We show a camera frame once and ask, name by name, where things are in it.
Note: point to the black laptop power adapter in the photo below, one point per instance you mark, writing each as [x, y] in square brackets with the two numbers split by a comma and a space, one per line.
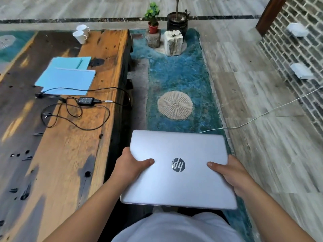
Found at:
[85, 101]

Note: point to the white stone block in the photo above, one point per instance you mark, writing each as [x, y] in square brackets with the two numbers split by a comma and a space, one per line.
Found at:
[173, 42]

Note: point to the light blue notebook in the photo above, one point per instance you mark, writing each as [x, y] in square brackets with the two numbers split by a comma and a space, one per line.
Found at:
[67, 80]

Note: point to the silver laptop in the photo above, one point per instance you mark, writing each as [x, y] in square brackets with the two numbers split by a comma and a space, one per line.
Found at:
[178, 168]

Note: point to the person's left hand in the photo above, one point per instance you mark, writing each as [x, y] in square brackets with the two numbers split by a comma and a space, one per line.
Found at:
[127, 166]

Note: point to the grey stone stump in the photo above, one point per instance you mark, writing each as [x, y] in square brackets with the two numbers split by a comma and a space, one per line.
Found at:
[153, 39]

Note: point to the white shirt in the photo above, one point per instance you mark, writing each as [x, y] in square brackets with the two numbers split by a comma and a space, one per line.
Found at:
[176, 228]

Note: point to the wooden slab table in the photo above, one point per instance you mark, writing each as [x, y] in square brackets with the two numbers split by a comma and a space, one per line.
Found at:
[58, 138]

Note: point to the small green potted plant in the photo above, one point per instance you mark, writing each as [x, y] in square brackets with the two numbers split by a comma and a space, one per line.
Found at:
[152, 17]

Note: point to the black potted plant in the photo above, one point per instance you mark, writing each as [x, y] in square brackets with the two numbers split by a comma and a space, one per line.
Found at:
[178, 21]

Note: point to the white mug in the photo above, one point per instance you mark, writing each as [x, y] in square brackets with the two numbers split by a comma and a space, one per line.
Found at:
[80, 37]
[83, 29]

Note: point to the person's right hand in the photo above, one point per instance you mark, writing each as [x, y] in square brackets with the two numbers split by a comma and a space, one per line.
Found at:
[231, 173]

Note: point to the person's left forearm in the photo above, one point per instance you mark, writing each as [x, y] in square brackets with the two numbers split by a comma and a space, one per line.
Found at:
[87, 211]

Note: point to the white wall lamp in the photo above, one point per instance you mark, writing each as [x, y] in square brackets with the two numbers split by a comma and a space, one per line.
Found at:
[301, 71]
[297, 29]

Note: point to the person's right forearm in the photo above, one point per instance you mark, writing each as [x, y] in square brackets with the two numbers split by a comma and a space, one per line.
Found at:
[273, 214]

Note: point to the round carved stone disc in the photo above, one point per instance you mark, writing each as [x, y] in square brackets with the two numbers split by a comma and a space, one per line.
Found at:
[175, 105]

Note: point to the light blue paper folder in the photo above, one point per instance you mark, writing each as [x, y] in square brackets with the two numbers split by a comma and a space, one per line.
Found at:
[69, 62]

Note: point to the person's right thumb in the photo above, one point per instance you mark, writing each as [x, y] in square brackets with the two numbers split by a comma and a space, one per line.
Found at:
[217, 167]

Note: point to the person's left thumb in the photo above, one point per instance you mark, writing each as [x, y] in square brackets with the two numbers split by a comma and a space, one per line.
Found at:
[143, 164]

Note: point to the brown wooden post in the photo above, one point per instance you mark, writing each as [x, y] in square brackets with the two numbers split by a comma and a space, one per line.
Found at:
[271, 15]

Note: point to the teal pen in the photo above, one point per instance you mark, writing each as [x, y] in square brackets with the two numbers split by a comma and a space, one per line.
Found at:
[79, 63]

